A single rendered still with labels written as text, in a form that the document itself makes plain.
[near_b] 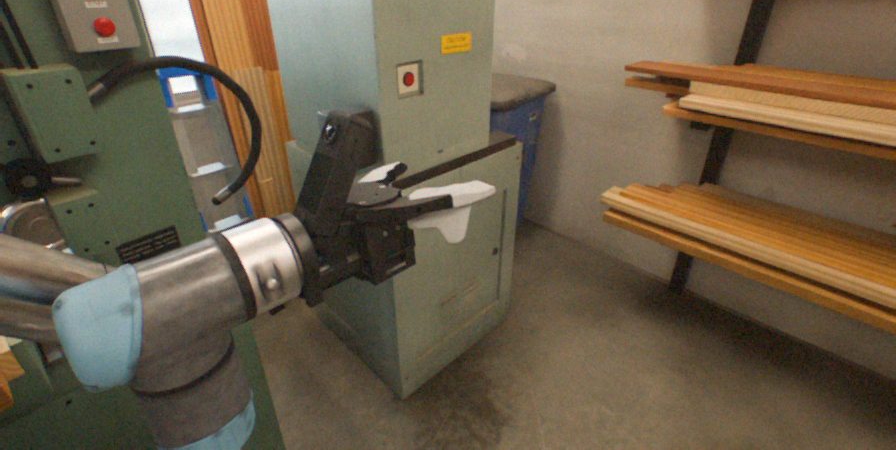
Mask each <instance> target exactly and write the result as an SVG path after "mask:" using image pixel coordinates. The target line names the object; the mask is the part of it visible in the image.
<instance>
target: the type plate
mask: <svg viewBox="0 0 896 450"><path fill-rule="evenodd" d="M181 246H182V245H181V242H180V239H179V236H178V233H177V230H176V227H175V225H172V226H170V227H167V228H164V229H161V230H158V231H156V232H153V233H150V234H147V235H145V236H142V237H139V238H136V239H134V240H131V241H128V242H125V243H123V244H120V246H118V247H115V249H116V251H117V254H118V256H119V259H120V261H121V263H122V266H123V265H126V264H131V265H132V264H135V263H138V262H141V261H144V260H147V259H150V258H153V257H156V256H158V255H161V254H163V253H166V252H168V251H171V250H173V249H176V248H178V247H181Z"/></svg>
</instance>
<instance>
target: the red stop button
mask: <svg viewBox="0 0 896 450"><path fill-rule="evenodd" d="M93 25H94V28H95V30H96V31H97V32H98V33H99V34H101V35H104V36H110V35H112V34H113V33H114V32H115V25H114V23H113V22H112V21H111V20H109V19H107V18H103V17H101V18H97V19H96V20H95V21H94V24H93Z"/></svg>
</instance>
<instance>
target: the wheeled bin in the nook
mask: <svg viewBox="0 0 896 450"><path fill-rule="evenodd" d="M555 91H556V84H555V83H552V82H550V81H547V80H542V79H535V78H528V77H522V76H515V75H508V74H501V73H494V72H492V80H491V102H490V125H489V133H490V132H493V131H496V130H498V131H501V132H505V133H508V134H512V135H515V136H517V141H519V142H522V143H523V145H522V157H521V169H520V181H519V193H518V205H517V217H516V229H515V231H516V230H517V229H519V228H520V226H521V223H522V218H523V214H524V209H525V204H526V200H527V195H528V190H529V184H530V179H531V173H532V168H533V165H534V164H535V155H536V146H537V141H538V135H539V130H540V124H541V119H542V113H543V108H544V102H545V98H546V96H548V95H550V94H551V93H553V92H555Z"/></svg>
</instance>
